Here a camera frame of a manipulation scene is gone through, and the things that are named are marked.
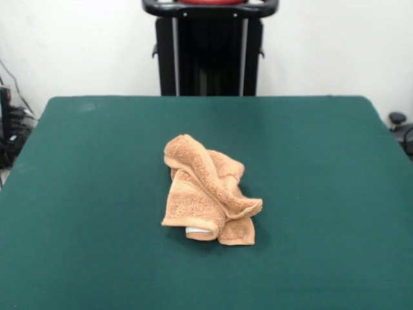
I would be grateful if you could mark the tan terry cloth towel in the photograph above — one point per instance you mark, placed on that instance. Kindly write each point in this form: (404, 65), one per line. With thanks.
(193, 200)

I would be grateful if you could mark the dark green table cloth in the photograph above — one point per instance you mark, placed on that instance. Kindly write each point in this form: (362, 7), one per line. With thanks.
(96, 161)

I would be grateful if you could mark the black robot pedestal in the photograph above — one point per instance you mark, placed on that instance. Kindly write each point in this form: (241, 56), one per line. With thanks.
(209, 64)

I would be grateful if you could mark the black electronics box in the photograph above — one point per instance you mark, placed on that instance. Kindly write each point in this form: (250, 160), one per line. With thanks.
(4, 129)

